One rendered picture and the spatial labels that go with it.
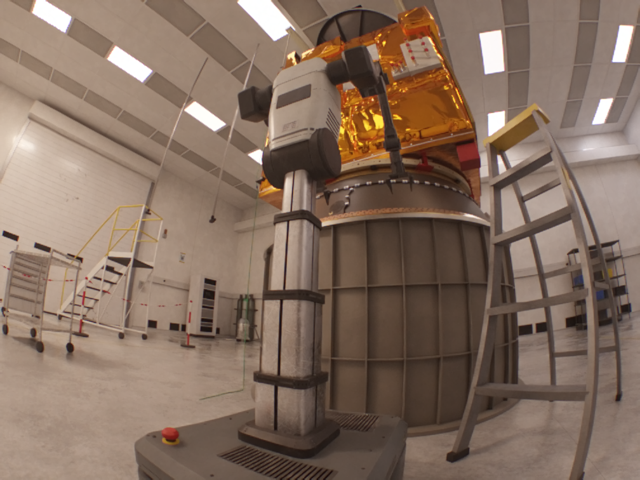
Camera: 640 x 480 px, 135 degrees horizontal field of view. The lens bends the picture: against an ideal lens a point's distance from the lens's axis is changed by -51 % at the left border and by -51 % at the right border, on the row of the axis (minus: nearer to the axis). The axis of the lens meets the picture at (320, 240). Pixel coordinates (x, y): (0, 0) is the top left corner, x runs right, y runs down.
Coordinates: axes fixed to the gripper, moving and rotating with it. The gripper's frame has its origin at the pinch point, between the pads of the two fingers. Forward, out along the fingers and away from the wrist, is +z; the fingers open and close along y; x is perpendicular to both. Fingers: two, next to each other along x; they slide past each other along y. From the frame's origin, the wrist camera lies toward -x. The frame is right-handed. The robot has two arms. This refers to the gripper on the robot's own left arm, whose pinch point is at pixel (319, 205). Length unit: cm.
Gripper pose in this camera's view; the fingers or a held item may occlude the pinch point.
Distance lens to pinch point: 149.0
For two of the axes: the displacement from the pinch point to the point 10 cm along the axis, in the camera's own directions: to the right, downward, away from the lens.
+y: -9.1, 1.1, 4.1
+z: 1.9, 9.7, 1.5
